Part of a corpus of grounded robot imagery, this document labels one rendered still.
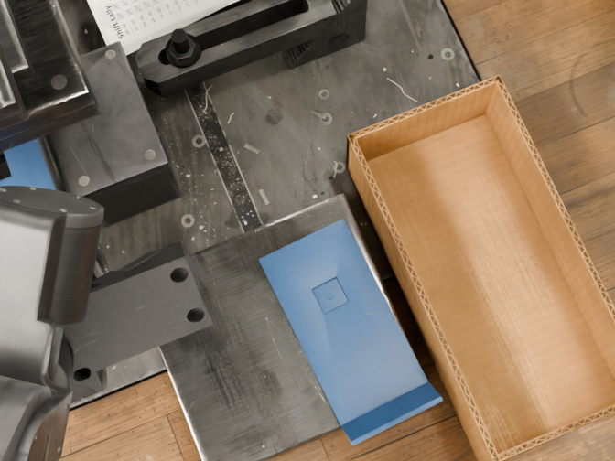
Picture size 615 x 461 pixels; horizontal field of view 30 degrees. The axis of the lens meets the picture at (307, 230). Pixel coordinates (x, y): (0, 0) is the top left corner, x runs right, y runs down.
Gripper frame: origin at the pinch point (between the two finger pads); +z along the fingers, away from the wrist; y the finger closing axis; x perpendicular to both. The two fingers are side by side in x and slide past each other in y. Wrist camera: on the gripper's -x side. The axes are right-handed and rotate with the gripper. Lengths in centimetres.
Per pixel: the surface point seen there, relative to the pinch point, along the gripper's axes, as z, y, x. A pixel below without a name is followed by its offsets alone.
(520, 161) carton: 4.5, -5.5, -35.5
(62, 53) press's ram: -7.5, 14.2, -8.2
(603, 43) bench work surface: 11.3, -1.0, -46.8
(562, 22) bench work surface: 12.7, 1.5, -44.6
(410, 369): 0.3, -15.6, -22.0
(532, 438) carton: -2.0, -23.3, -28.3
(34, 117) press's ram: -8.4, 11.4, -5.4
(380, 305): 2.8, -11.2, -21.8
